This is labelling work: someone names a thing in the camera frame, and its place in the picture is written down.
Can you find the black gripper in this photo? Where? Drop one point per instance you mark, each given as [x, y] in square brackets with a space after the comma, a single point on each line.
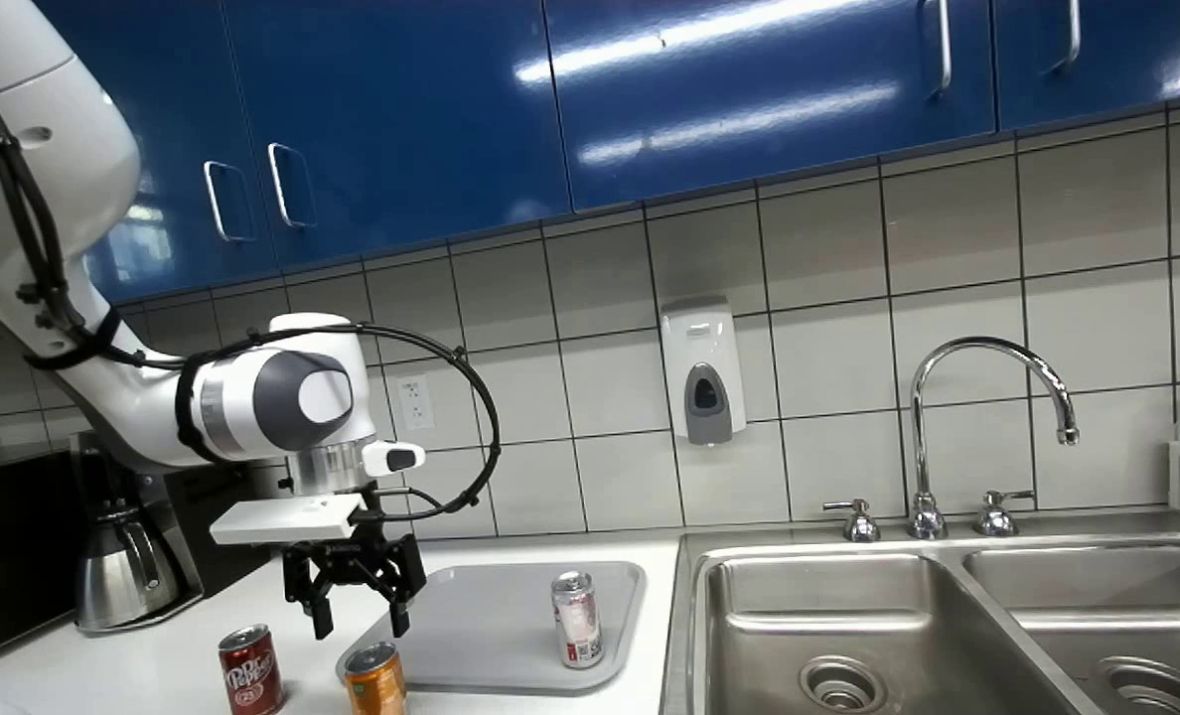
[353, 559]

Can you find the orange soda can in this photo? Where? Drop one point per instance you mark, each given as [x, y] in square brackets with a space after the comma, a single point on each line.
[375, 679]

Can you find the red soda can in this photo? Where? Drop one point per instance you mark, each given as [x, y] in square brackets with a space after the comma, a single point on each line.
[253, 678]

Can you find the silver can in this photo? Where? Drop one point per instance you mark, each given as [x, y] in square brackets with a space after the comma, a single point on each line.
[577, 620]

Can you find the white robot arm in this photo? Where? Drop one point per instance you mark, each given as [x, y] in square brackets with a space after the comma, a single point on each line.
[113, 384]

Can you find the grey plastic tray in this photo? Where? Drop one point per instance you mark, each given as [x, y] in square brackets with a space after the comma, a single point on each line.
[493, 628]

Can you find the black coffee maker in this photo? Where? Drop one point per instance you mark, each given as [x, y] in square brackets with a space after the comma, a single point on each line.
[218, 559]

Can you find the steel coffee carafe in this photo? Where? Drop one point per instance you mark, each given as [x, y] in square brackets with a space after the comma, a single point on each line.
[125, 571]

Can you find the black microwave oven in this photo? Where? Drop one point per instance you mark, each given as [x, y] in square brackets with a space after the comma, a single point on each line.
[14, 543]

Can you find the stainless steel sink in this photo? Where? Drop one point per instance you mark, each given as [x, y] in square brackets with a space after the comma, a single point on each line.
[814, 609]

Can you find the chrome gooseneck faucet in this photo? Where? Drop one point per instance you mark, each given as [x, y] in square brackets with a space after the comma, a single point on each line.
[918, 440]

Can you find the blue upper cabinet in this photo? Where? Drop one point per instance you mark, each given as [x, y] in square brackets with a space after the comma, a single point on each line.
[747, 81]

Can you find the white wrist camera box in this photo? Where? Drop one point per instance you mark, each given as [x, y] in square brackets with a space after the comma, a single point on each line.
[284, 522]

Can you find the white wall outlet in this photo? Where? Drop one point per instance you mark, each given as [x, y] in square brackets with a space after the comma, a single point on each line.
[414, 403]

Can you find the white wall soap dispenser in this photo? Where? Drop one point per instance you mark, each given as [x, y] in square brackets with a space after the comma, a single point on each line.
[706, 371]

